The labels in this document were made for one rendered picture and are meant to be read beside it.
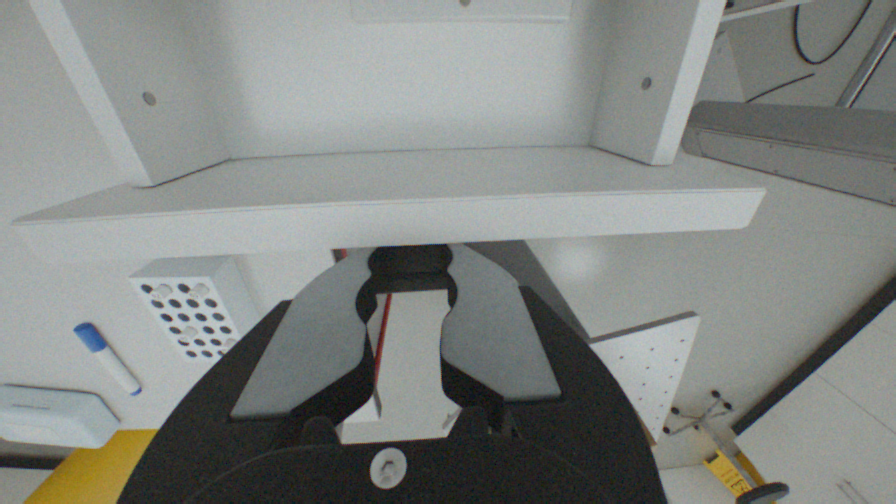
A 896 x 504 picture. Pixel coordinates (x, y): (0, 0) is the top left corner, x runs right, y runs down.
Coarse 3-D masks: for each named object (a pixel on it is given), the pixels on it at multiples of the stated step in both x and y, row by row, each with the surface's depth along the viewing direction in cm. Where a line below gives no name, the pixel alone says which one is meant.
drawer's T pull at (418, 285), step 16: (384, 256) 12; (400, 256) 12; (416, 256) 12; (432, 256) 12; (400, 272) 12; (416, 272) 13; (432, 272) 13; (384, 288) 13; (400, 288) 13; (416, 288) 13; (432, 288) 13
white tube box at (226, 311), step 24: (168, 264) 26; (192, 264) 26; (216, 264) 26; (144, 288) 25; (216, 288) 26; (240, 288) 29; (168, 312) 27; (192, 312) 27; (216, 312) 28; (240, 312) 29; (168, 336) 28; (216, 336) 29; (240, 336) 29; (192, 360) 30; (216, 360) 30
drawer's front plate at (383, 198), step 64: (128, 192) 11; (192, 192) 10; (256, 192) 10; (320, 192) 10; (384, 192) 10; (448, 192) 10; (512, 192) 9; (576, 192) 9; (640, 192) 9; (704, 192) 10; (64, 256) 9; (128, 256) 9
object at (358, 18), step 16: (352, 0) 12; (368, 0) 12; (384, 0) 12; (400, 0) 12; (416, 0) 12; (432, 0) 12; (448, 0) 12; (464, 0) 12; (480, 0) 12; (496, 0) 12; (512, 0) 12; (528, 0) 13; (544, 0) 13; (560, 0) 13; (352, 16) 12; (368, 16) 12; (384, 16) 13; (400, 16) 13; (416, 16) 13; (432, 16) 13; (448, 16) 13; (464, 16) 13; (480, 16) 13; (496, 16) 13; (512, 16) 13; (528, 16) 13; (544, 16) 13; (560, 16) 13
